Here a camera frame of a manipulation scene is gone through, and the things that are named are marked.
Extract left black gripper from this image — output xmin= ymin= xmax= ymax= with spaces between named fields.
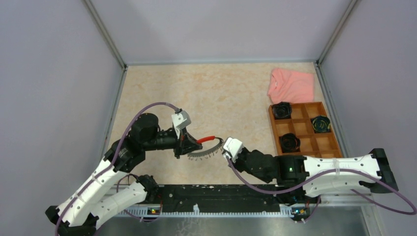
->
xmin=143 ymin=126 xmax=203 ymax=159

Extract metal keyring with red handle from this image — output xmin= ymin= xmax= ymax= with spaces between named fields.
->
xmin=187 ymin=136 xmax=224 ymax=161

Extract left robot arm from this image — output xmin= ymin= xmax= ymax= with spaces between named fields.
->
xmin=45 ymin=110 xmax=202 ymax=236

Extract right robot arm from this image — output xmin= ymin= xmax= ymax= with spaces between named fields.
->
xmin=228 ymin=148 xmax=399 ymax=203

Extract black red coil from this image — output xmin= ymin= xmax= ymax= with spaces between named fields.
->
xmin=279 ymin=133 xmax=300 ymax=153

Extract black coil top left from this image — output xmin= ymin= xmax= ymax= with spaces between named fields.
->
xmin=271 ymin=102 xmax=292 ymax=119

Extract black yellow coil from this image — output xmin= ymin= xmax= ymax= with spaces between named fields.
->
xmin=310 ymin=116 xmax=331 ymax=133

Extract pink folded cloth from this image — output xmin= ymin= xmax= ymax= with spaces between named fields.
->
xmin=267 ymin=68 xmax=315 ymax=104

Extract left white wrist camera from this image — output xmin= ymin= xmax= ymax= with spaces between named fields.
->
xmin=171 ymin=110 xmax=192 ymax=139

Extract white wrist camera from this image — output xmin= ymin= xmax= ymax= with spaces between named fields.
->
xmin=222 ymin=137 xmax=244 ymax=163
xmin=171 ymin=110 xmax=192 ymax=139

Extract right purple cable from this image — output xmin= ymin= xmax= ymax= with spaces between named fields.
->
xmin=226 ymin=158 xmax=417 ymax=216

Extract purple cable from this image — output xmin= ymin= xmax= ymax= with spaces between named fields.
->
xmin=55 ymin=102 xmax=181 ymax=236
xmin=226 ymin=158 xmax=417 ymax=216

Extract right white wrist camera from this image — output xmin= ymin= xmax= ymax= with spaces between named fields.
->
xmin=222 ymin=137 xmax=244 ymax=163

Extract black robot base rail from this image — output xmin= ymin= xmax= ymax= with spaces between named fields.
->
xmin=127 ymin=184 xmax=322 ymax=214

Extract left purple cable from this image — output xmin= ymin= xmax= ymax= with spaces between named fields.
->
xmin=55 ymin=102 xmax=181 ymax=236

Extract white slotted cable duct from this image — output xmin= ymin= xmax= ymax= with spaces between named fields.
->
xmin=114 ymin=204 xmax=294 ymax=219

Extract aluminium frame right rail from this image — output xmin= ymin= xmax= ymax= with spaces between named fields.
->
xmin=314 ymin=0 xmax=361 ymax=158

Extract aluminium frame rail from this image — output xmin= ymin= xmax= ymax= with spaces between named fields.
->
xmin=82 ymin=0 xmax=128 ymax=158
xmin=314 ymin=0 xmax=361 ymax=158

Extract aluminium frame left rail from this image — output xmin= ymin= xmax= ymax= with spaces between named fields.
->
xmin=82 ymin=0 xmax=128 ymax=158

